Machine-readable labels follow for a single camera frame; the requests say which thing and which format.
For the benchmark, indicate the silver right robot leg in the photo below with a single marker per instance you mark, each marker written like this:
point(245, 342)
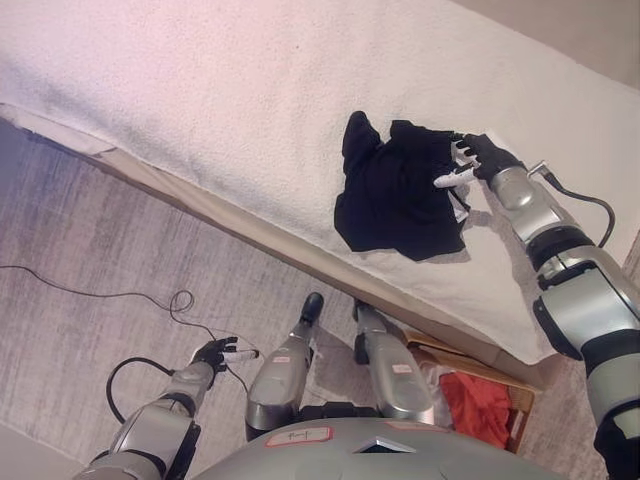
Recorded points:
point(395, 375)

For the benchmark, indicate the orange cloth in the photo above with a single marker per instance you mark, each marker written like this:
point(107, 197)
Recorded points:
point(475, 405)

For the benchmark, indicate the beige duvet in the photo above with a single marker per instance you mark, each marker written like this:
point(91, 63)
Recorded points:
point(575, 30)

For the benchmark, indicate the silver robot torso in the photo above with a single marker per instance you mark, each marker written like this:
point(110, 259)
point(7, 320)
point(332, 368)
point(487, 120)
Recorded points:
point(350, 465)

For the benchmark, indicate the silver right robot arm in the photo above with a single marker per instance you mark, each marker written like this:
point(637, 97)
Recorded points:
point(575, 300)

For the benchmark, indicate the white sticker red border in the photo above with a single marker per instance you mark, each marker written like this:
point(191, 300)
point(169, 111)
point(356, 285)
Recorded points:
point(415, 426)
point(297, 436)

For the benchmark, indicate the black garment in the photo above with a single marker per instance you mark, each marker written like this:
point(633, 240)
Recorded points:
point(395, 200)

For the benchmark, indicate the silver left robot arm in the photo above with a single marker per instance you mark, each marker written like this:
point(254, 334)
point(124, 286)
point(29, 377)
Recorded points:
point(150, 430)

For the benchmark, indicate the white fleece blanket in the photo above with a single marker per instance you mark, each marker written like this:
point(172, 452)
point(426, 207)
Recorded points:
point(200, 75)

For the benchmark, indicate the silver robot leg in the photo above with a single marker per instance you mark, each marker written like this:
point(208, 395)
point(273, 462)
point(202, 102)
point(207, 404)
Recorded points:
point(280, 370)
point(395, 375)

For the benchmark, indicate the silver left robot leg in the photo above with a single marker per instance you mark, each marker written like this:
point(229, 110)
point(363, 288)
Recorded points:
point(280, 370)

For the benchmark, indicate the cream bed sheet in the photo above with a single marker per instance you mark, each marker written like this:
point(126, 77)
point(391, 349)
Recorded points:
point(150, 172)

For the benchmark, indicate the white cloth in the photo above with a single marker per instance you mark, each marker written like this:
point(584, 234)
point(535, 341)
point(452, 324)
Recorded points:
point(435, 372)

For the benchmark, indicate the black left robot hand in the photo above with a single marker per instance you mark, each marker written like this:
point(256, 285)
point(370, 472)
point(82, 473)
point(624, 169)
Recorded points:
point(212, 352)

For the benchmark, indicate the wicker laundry basket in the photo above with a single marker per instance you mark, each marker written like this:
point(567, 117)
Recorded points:
point(522, 400)

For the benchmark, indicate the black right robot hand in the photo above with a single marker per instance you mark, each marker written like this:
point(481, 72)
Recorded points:
point(487, 155)

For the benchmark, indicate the grey rug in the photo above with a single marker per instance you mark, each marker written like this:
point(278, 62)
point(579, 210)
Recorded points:
point(75, 325)

